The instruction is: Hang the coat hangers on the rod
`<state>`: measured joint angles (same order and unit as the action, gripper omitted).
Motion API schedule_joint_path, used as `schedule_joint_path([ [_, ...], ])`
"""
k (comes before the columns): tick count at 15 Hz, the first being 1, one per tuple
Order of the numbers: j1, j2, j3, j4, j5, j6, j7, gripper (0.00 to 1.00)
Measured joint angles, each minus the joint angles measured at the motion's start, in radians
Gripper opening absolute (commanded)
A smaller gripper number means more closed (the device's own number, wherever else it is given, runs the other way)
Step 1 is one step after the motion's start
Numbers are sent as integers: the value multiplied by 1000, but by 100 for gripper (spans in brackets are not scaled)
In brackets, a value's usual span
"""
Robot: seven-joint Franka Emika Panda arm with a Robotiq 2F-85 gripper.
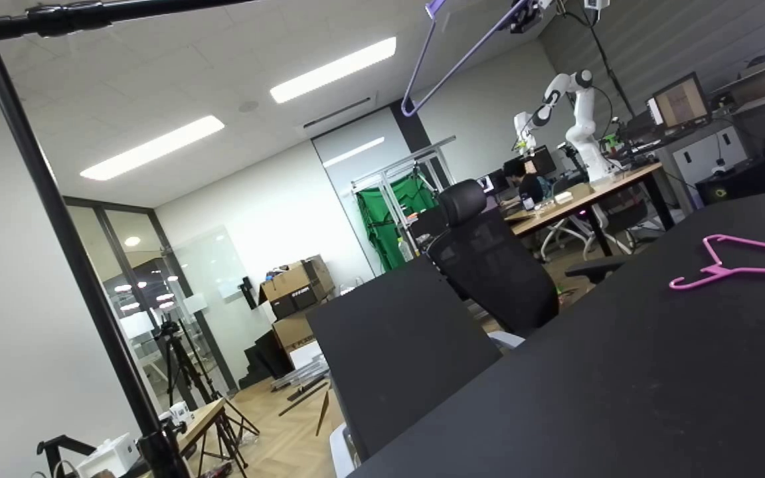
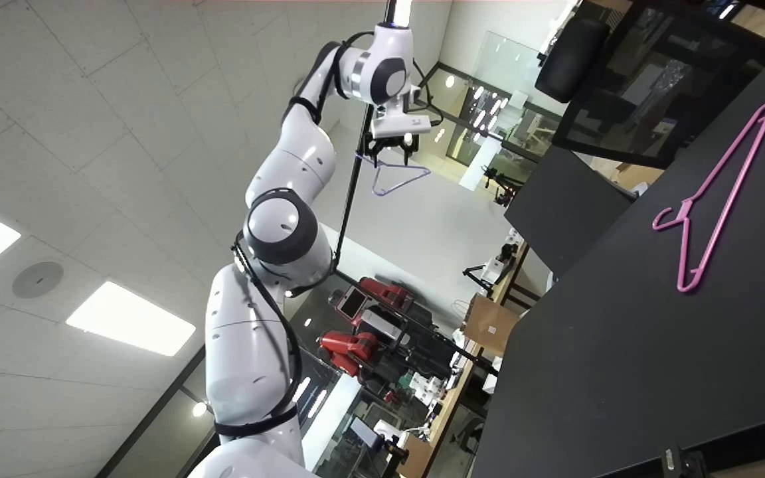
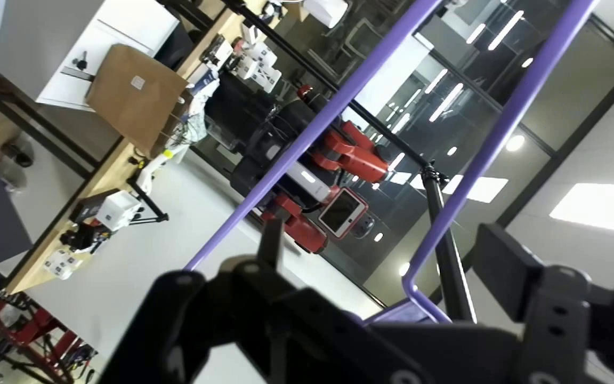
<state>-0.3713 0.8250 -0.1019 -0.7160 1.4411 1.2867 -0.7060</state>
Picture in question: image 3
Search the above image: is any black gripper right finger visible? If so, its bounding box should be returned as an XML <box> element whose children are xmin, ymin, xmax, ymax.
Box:
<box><xmin>470</xmin><ymin>223</ymin><xmax>614</xmax><ymax>384</ymax></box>

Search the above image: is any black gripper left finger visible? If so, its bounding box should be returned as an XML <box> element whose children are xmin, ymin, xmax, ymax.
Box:
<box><xmin>95</xmin><ymin>215</ymin><xmax>367</xmax><ymax>384</ymax></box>

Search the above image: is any purple plastic coat hanger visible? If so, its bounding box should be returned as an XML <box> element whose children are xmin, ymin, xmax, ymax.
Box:
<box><xmin>182</xmin><ymin>0</ymin><xmax>599</xmax><ymax>331</ymax></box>

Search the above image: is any black hanging rod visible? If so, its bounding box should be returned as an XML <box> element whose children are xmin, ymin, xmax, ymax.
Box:
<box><xmin>420</xmin><ymin>166</ymin><xmax>477</xmax><ymax>326</ymax></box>

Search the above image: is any rectangular ceiling light panel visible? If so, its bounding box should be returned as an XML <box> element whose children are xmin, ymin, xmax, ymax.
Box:
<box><xmin>547</xmin><ymin>181</ymin><xmax>614</xmax><ymax>242</ymax></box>

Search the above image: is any white device box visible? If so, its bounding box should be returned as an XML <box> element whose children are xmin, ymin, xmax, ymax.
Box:
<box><xmin>93</xmin><ymin>189</ymin><xmax>146</xmax><ymax>232</ymax></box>

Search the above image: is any long wooden desk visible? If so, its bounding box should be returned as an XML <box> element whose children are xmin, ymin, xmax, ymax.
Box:
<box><xmin>3</xmin><ymin>0</ymin><xmax>266</xmax><ymax>296</ymax></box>

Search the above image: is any cardboard box with label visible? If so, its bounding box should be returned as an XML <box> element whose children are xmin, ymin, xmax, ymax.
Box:
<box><xmin>83</xmin><ymin>43</ymin><xmax>193</xmax><ymax>160</ymax></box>

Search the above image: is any white table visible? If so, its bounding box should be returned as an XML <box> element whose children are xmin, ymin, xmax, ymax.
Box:
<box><xmin>34</xmin><ymin>0</ymin><xmax>182</xmax><ymax>114</ymax></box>

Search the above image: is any red metal frame cart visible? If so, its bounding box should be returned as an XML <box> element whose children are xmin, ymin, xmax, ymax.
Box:
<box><xmin>0</xmin><ymin>289</ymin><xmax>101</xmax><ymax>384</ymax></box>

